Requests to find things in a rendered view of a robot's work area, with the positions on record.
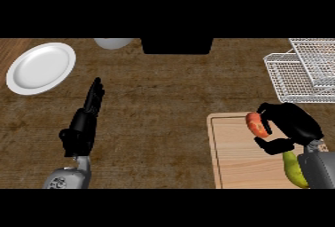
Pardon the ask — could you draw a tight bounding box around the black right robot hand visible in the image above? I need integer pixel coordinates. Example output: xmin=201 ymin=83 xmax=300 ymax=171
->
xmin=253 ymin=102 xmax=327 ymax=156

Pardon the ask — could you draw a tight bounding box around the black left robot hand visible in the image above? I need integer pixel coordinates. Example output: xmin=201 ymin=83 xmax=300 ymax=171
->
xmin=58 ymin=76 xmax=107 ymax=159

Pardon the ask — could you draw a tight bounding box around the pale wooden cutting board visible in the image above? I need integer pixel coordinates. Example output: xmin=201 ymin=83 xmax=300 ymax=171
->
xmin=206 ymin=111 xmax=330 ymax=190

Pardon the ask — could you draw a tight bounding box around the yellow green squash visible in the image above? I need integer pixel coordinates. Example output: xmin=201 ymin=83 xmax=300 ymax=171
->
xmin=283 ymin=150 xmax=311 ymax=190

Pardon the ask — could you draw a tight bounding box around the red orange tomato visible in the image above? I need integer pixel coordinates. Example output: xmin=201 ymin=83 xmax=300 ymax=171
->
xmin=246 ymin=111 xmax=272 ymax=139

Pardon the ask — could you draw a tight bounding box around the white round plate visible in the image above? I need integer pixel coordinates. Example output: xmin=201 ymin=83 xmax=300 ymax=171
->
xmin=7 ymin=42 xmax=77 ymax=97

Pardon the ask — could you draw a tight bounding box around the white rounded bowl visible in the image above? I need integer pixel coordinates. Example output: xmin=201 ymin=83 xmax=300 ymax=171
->
xmin=94 ymin=37 xmax=136 ymax=51

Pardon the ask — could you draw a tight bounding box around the black box appliance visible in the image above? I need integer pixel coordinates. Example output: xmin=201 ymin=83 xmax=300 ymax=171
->
xmin=141 ymin=37 xmax=215 ymax=55

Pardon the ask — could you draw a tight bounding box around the white wire tiered basket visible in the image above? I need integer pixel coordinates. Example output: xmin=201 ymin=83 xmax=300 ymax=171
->
xmin=262 ymin=37 xmax=335 ymax=104

